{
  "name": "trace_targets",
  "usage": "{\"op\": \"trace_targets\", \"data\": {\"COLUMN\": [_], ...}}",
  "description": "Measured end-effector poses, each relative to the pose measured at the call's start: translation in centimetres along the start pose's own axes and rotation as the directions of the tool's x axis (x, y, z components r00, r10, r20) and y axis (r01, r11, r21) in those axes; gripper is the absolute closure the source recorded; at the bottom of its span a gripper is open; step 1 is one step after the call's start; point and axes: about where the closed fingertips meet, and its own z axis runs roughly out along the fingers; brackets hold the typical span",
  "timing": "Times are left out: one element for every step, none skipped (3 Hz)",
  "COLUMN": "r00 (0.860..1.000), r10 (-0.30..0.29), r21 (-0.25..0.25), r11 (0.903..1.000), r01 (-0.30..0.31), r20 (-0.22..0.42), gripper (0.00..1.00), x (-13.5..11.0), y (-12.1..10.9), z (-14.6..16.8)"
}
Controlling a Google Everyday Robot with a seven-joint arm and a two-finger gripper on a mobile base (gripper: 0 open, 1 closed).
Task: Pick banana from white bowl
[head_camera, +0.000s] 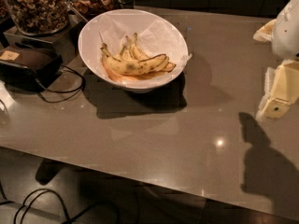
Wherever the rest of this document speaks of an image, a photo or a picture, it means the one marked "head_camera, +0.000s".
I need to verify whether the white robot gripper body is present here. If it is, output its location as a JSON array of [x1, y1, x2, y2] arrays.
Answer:
[[272, 0, 299, 60]]

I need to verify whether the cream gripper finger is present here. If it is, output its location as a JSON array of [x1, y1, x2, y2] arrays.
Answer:
[[253, 19, 277, 42], [256, 60, 299, 120]]

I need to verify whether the spotted yellow banana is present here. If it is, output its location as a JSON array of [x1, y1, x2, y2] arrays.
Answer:
[[101, 43, 168, 76]]

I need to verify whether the white paper bowl liner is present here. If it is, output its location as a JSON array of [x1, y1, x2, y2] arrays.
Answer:
[[95, 9, 192, 92]]

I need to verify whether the white ceramic bowl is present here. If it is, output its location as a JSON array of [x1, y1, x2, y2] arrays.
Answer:
[[78, 8, 190, 94]]

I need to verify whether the yellow banana bunch at back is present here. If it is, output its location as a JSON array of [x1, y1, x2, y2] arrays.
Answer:
[[119, 33, 176, 79]]

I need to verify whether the orange-yellow banana at left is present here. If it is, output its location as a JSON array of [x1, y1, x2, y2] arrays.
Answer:
[[101, 55, 138, 83]]

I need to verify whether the dark metal jar stand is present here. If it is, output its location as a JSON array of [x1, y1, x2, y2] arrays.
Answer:
[[4, 10, 85, 64]]

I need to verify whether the glass jar of mixed nuts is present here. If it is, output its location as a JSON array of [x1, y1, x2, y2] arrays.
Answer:
[[4, 0, 69, 36]]

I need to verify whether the black box with label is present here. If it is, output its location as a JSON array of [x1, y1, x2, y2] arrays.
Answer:
[[0, 46, 63, 91]]

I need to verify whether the black cable on table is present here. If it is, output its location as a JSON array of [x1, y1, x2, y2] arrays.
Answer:
[[33, 63, 87, 105]]

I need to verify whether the black cable on floor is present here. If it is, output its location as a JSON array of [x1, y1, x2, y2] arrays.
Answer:
[[0, 180, 121, 224]]

